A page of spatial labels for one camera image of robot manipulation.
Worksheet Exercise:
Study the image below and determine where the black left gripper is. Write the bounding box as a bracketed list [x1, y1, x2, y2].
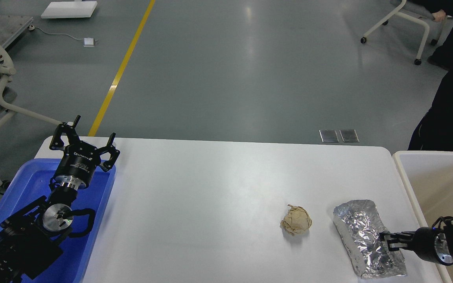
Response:
[49, 115, 120, 185]

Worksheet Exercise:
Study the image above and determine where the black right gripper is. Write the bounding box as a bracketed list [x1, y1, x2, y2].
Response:
[379, 227, 453, 265]

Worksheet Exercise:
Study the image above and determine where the silver foil bag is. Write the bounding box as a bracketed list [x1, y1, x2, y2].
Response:
[333, 199, 407, 279]

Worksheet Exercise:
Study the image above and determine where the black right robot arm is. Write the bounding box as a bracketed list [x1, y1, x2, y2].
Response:
[379, 216, 453, 266]

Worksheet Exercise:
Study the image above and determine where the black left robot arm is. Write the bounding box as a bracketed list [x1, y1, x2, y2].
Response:
[0, 115, 120, 283]

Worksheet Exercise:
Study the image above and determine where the blue plastic bin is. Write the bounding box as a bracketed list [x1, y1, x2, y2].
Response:
[0, 159, 116, 283]

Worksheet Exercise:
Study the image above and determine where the white plastic bin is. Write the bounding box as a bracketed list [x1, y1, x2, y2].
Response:
[392, 151, 453, 283]

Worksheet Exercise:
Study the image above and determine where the crumpled brown paper ball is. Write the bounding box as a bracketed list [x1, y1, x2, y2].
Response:
[280, 204, 313, 236]

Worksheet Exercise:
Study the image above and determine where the white power adapter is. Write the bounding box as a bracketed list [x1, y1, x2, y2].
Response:
[83, 37, 96, 47]

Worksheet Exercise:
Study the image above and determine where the right metal floor plate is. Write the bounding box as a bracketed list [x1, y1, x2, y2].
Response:
[339, 129, 360, 143]

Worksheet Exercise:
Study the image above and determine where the metal floor plate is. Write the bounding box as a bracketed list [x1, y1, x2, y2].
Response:
[339, 129, 360, 143]
[319, 129, 339, 143]

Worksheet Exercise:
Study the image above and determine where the left metal floor plate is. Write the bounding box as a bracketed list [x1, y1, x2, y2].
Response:
[319, 129, 339, 143]

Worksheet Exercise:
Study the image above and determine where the white foam board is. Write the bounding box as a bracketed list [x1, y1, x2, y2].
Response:
[40, 0, 98, 18]

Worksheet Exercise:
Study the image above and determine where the grey metal platform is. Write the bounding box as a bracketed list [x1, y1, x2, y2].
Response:
[0, 15, 34, 49]

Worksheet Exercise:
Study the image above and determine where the white floor cable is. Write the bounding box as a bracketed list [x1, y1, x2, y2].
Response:
[29, 25, 85, 41]

